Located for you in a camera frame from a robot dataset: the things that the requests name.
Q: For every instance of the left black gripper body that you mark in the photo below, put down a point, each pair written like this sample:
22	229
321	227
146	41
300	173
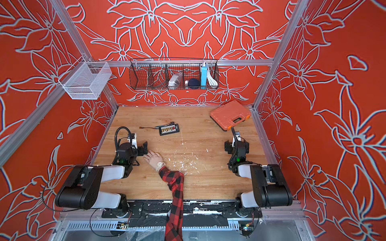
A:
135	153

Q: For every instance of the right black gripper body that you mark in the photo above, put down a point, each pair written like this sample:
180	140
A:
231	150

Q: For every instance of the red black plaid sleeve arm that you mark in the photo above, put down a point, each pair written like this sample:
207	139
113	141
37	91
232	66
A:
174	221

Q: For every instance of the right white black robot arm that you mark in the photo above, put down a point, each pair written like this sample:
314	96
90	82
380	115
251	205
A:
269	187

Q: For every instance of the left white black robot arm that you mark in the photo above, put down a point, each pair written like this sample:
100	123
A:
81	189

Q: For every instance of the black charger board with connectors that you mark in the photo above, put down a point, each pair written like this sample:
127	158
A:
170	128

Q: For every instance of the orange plastic tool case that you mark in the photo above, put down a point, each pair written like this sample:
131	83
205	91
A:
230	115

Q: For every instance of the silver grey pouch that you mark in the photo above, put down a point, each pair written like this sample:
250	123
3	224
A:
175	81

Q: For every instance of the dark blue round object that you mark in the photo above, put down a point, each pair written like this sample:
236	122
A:
194	83

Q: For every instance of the clear plastic bin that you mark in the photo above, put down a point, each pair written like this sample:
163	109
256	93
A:
86	80

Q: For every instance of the light blue box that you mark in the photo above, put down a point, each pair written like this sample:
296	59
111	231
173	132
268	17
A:
204	72

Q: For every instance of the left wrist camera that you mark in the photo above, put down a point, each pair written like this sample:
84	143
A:
133	140

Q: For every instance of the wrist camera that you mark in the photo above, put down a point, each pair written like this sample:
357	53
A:
133	140
237	137

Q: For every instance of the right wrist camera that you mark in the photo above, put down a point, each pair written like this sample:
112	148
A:
237	137

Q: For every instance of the black wire basket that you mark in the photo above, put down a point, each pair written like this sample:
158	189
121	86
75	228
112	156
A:
147	74

